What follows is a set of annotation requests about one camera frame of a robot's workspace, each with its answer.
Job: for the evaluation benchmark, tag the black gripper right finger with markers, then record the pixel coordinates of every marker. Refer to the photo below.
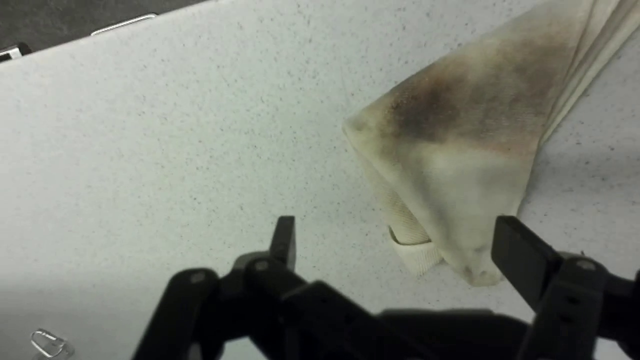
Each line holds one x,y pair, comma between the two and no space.
574,299

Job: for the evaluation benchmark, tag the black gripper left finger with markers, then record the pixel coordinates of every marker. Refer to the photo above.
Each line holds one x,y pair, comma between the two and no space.
200,313

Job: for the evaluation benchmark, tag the stained cream towel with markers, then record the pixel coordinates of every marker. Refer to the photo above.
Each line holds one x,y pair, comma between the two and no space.
452,146

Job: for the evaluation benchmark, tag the silver drawer handle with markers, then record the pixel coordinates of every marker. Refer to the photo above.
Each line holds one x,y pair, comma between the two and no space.
123,24

